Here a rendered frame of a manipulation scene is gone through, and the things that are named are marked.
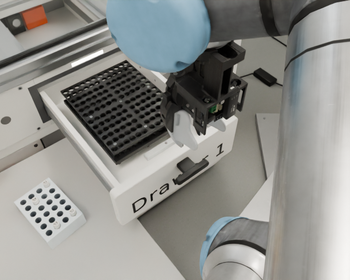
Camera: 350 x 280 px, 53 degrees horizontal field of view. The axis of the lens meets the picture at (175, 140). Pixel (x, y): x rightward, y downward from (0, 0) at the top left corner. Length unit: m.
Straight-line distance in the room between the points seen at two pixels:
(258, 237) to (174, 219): 1.09
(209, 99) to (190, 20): 0.22
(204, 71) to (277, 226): 0.29
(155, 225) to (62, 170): 0.81
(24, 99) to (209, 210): 1.05
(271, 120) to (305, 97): 1.78
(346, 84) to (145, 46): 0.14
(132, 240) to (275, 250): 0.58
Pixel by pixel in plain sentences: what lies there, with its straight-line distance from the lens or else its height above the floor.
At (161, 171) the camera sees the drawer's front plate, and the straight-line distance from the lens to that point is 0.63.
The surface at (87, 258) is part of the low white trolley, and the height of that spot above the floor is 0.76.
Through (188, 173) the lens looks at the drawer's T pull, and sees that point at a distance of 0.63.
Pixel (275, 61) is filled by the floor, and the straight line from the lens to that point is 2.40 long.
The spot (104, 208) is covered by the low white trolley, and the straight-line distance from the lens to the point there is 0.78.
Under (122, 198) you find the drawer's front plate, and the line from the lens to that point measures 0.61.
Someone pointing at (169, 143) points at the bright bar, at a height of 0.85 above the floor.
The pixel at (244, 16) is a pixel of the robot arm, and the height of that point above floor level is 1.31.
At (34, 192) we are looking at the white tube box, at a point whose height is 0.80.
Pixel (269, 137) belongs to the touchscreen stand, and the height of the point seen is 0.03.
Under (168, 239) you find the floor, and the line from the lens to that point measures 1.56.
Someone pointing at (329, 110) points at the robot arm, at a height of 1.32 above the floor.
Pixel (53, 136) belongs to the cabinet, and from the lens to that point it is 0.95.
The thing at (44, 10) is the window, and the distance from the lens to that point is 0.76.
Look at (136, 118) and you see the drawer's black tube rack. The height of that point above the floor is 0.90.
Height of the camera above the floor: 1.44
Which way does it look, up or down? 51 degrees down
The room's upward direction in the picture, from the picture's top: straight up
